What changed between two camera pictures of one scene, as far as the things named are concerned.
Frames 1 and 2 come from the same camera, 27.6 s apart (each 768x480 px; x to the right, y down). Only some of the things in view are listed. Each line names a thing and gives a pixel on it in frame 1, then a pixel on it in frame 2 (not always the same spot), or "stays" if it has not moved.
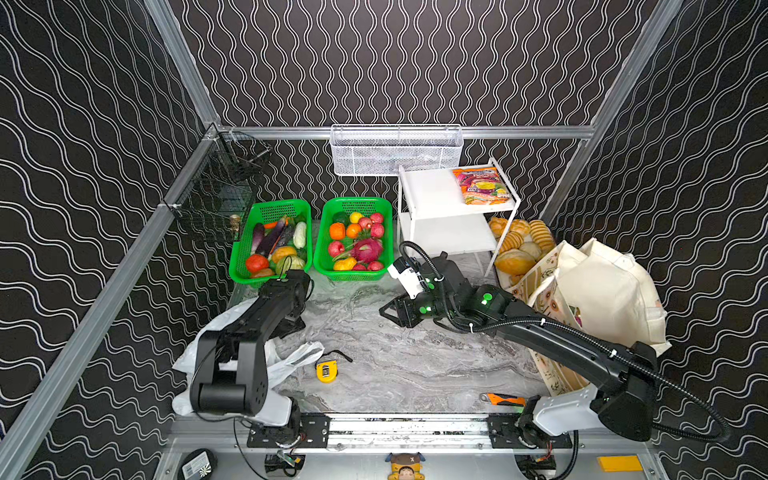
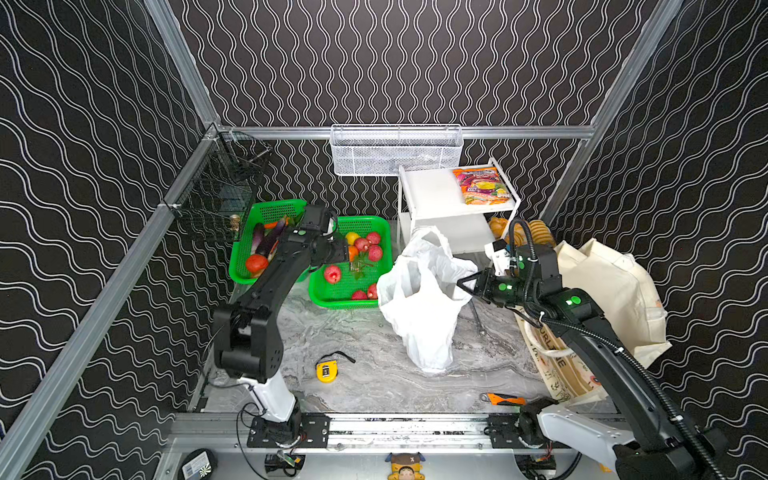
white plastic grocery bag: x=278 y=409 → x=419 y=291
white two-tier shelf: x=432 y=215 stays
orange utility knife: x=499 y=399 stays
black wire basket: x=219 y=189 stays
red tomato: x=256 y=263 stays
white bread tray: x=525 y=243 stays
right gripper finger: x=408 y=311 → x=480 y=286
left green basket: x=266 y=211 stays
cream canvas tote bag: x=607 y=292 stays
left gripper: x=294 y=280 → x=335 y=249
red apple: x=377 y=230 → x=375 y=252
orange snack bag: x=481 y=185 stays
